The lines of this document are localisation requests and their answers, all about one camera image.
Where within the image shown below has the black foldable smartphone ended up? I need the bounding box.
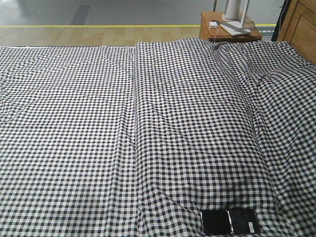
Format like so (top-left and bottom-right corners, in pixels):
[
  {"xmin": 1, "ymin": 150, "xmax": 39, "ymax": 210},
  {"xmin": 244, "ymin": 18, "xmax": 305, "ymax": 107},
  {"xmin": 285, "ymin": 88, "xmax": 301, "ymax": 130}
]
[{"xmin": 200, "ymin": 209, "xmax": 260, "ymax": 235}]

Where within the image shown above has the black white checkered bedsheet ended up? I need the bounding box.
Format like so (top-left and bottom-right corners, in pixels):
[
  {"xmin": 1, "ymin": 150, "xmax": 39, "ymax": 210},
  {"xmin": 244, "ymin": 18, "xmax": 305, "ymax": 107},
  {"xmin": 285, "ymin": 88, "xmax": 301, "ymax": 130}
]
[{"xmin": 0, "ymin": 39, "xmax": 316, "ymax": 237}]

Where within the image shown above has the wooden bedside table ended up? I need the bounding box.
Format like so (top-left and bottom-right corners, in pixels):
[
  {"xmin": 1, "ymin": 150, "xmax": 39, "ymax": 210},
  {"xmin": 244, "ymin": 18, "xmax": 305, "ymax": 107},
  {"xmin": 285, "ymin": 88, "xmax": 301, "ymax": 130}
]
[{"xmin": 199, "ymin": 11, "xmax": 262, "ymax": 42}]

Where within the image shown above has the white charger plug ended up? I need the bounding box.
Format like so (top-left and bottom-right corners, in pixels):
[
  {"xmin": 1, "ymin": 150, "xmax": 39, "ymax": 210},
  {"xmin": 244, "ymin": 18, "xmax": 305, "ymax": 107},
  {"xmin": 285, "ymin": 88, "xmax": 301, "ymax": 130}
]
[{"xmin": 209, "ymin": 21, "xmax": 218, "ymax": 29}]

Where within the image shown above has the wooden headboard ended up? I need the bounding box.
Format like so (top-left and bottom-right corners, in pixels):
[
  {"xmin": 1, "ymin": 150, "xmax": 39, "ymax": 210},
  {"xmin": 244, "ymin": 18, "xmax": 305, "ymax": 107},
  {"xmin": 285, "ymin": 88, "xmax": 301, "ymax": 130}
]
[{"xmin": 277, "ymin": 0, "xmax": 316, "ymax": 64}]

